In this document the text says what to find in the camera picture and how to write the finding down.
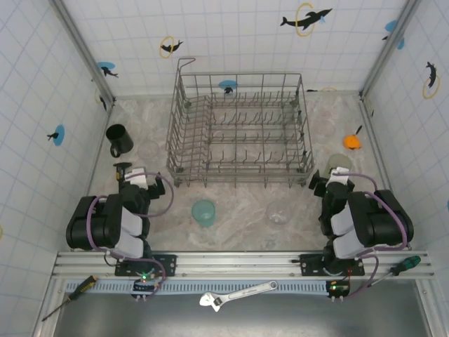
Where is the pale green plastic cup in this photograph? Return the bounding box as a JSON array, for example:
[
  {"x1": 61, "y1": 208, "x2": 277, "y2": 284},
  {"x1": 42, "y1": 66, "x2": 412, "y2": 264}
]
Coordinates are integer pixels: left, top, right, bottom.
[{"x1": 328, "y1": 153, "x2": 353, "y2": 176}]

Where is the teal plastic cup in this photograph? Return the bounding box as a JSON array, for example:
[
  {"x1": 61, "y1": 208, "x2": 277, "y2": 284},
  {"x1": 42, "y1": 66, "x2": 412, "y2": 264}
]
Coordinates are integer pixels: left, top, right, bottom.
[{"x1": 191, "y1": 199, "x2": 216, "y2": 228}]

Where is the black mug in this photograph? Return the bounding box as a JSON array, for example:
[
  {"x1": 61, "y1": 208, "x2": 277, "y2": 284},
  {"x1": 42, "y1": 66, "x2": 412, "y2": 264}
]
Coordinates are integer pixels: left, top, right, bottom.
[{"x1": 105, "y1": 124, "x2": 135, "y2": 158}]

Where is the black yellow hand tool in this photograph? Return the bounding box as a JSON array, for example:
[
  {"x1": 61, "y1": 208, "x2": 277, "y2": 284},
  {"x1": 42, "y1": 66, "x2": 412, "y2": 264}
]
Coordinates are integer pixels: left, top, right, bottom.
[{"x1": 112, "y1": 161, "x2": 133, "y2": 192}]

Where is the green black screwdriver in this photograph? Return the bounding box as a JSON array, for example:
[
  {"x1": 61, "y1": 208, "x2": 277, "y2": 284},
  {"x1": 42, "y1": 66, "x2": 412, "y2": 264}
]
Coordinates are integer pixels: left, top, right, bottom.
[{"x1": 366, "y1": 255, "x2": 422, "y2": 289}]

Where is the yellow black screwdriver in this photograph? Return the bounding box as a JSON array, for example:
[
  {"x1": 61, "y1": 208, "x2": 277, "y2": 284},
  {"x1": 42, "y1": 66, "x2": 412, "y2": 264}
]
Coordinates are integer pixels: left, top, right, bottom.
[{"x1": 41, "y1": 275, "x2": 98, "y2": 322}]

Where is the fish blue oval sticker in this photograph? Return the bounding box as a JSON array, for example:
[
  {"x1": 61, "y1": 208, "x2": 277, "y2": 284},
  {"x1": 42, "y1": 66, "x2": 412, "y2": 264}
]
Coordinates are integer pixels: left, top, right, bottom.
[
  {"x1": 217, "y1": 79, "x2": 239, "y2": 95},
  {"x1": 47, "y1": 124, "x2": 66, "y2": 146}
]

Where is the shark blue oval sticker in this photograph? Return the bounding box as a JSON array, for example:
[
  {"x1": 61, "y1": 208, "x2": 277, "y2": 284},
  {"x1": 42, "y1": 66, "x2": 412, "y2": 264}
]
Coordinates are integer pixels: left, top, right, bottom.
[{"x1": 97, "y1": 61, "x2": 119, "y2": 79}]

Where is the silver adjustable wrench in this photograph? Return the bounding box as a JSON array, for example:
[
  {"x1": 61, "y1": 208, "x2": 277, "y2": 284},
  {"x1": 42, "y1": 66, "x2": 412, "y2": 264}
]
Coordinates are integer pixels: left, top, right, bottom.
[{"x1": 199, "y1": 279, "x2": 279, "y2": 312}]

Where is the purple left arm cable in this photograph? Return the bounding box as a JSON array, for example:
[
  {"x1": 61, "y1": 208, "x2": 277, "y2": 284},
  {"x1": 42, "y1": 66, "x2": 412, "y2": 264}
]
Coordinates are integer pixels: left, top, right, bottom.
[{"x1": 86, "y1": 171, "x2": 175, "y2": 303}]

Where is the grey wire dish rack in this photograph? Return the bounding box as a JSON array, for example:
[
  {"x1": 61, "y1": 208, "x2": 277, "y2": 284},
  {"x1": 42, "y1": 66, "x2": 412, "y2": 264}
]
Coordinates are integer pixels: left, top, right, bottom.
[{"x1": 165, "y1": 58, "x2": 315, "y2": 190}]

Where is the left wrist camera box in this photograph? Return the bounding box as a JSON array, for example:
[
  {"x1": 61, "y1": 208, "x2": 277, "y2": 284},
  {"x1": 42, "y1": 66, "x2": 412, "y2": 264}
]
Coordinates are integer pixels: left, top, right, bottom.
[{"x1": 123, "y1": 167, "x2": 149, "y2": 190}]

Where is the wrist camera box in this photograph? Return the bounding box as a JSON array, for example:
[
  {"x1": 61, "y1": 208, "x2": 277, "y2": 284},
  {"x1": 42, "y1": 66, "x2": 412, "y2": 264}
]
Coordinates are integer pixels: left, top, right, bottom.
[
  {"x1": 123, "y1": 167, "x2": 149, "y2": 190},
  {"x1": 328, "y1": 167, "x2": 354, "y2": 185}
]

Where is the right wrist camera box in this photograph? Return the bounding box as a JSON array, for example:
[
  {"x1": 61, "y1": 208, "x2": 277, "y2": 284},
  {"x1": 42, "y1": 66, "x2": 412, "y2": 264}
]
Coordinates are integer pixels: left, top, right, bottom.
[{"x1": 328, "y1": 167, "x2": 354, "y2": 185}]

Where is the orange scrubber with handle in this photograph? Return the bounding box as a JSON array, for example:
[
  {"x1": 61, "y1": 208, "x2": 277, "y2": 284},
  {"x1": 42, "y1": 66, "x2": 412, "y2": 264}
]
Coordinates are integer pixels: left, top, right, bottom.
[{"x1": 342, "y1": 125, "x2": 363, "y2": 151}]

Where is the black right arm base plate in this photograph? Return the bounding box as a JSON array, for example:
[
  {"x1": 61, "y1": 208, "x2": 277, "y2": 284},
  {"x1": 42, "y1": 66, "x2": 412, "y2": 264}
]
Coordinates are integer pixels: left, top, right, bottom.
[{"x1": 290, "y1": 253, "x2": 366, "y2": 277}]

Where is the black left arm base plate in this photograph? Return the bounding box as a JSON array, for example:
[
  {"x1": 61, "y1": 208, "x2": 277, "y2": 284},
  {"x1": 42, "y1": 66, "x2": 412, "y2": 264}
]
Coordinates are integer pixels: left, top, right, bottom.
[{"x1": 114, "y1": 253, "x2": 177, "y2": 277}]

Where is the light blue cable duct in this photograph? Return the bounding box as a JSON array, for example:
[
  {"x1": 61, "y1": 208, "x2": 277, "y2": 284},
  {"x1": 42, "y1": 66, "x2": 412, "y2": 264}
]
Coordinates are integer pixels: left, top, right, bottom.
[{"x1": 65, "y1": 279, "x2": 351, "y2": 296}]

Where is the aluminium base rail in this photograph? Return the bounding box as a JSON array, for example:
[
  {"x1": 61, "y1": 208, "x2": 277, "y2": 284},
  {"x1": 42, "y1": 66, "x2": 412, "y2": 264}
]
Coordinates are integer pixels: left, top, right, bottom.
[{"x1": 51, "y1": 249, "x2": 436, "y2": 281}]

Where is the aluminium corner post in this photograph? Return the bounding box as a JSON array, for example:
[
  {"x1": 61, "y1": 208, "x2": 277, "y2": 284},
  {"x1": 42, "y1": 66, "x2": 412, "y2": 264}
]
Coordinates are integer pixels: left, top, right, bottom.
[
  {"x1": 359, "y1": 0, "x2": 422, "y2": 101},
  {"x1": 48, "y1": 0, "x2": 116, "y2": 106}
]

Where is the spiky dolphin ring sticker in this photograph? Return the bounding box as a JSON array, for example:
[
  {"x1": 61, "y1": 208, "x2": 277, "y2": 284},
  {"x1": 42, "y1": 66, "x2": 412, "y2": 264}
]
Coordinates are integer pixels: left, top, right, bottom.
[{"x1": 422, "y1": 61, "x2": 441, "y2": 100}]

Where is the large dolphin ring sticker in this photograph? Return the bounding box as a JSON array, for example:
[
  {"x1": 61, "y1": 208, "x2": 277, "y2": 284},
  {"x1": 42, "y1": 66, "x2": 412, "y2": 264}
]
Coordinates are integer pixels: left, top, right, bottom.
[{"x1": 279, "y1": 2, "x2": 333, "y2": 38}]

